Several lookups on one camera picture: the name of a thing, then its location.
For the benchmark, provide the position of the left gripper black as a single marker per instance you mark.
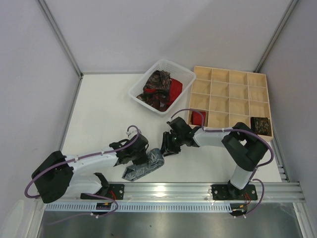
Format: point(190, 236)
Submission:
point(139, 158)

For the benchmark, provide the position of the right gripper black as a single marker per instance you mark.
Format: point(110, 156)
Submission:
point(172, 142)

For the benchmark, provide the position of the blue-grey floral tie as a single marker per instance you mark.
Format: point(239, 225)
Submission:
point(135, 172)

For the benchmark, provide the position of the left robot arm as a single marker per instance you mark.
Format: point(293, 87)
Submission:
point(76, 176)

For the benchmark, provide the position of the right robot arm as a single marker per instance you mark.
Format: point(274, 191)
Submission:
point(244, 146)

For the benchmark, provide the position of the rolled red tie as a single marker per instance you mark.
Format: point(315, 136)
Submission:
point(198, 117)

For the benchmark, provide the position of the red tie in basket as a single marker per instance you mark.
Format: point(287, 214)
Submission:
point(174, 92)

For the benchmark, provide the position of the dark floral tie in basket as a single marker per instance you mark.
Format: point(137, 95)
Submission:
point(159, 79)

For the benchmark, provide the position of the white plastic basket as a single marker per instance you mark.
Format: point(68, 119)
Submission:
point(178, 72)

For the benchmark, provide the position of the wooden compartment tray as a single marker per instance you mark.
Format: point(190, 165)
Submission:
point(230, 96)

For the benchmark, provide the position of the rolled dark patterned tie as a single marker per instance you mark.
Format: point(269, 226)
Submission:
point(260, 126)

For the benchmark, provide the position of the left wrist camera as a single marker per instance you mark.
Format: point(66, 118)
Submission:
point(132, 132)

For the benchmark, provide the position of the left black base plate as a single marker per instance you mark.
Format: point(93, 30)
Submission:
point(113, 191)

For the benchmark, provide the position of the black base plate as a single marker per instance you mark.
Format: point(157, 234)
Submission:
point(228, 192)
point(113, 191)

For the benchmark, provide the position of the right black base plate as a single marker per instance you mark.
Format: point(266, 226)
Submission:
point(228, 192)

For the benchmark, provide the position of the white slotted cable duct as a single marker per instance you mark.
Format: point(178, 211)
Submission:
point(140, 207)

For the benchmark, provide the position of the aluminium mounting rail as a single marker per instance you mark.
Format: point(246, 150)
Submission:
point(278, 192)

